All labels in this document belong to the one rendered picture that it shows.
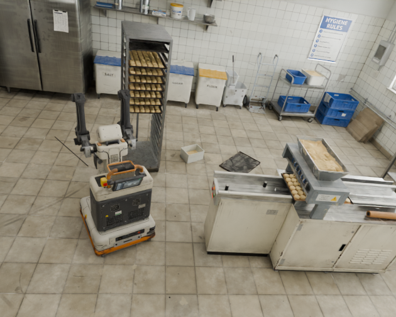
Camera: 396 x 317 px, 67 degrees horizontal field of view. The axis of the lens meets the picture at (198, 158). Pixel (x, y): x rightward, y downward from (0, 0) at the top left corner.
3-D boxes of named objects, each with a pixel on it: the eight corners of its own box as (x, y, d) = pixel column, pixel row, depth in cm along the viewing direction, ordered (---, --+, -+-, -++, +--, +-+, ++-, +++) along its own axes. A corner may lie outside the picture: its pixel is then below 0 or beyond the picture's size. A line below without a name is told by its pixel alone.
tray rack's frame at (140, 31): (159, 172, 414) (174, 39, 313) (122, 174, 398) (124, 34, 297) (153, 146, 462) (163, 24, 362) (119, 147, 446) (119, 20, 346)
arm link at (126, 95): (122, 92, 280) (132, 92, 285) (117, 89, 291) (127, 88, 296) (124, 136, 301) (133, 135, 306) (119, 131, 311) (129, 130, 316)
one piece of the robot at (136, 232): (149, 231, 307) (149, 226, 303) (109, 244, 287) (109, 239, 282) (148, 230, 309) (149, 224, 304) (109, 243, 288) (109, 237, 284)
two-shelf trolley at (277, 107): (300, 111, 686) (319, 61, 622) (312, 123, 640) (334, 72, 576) (266, 109, 664) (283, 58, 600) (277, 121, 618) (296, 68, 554)
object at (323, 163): (319, 144, 296) (322, 139, 292) (345, 179, 252) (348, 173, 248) (294, 142, 292) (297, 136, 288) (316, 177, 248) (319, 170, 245)
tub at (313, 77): (311, 78, 634) (315, 69, 622) (323, 86, 599) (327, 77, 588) (297, 77, 624) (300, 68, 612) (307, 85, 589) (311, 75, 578)
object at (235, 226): (259, 234, 354) (284, 175, 303) (267, 259, 326) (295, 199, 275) (202, 231, 343) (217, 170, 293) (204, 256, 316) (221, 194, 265)
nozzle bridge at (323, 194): (304, 171, 327) (316, 145, 307) (334, 220, 268) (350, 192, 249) (276, 168, 322) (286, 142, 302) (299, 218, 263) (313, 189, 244)
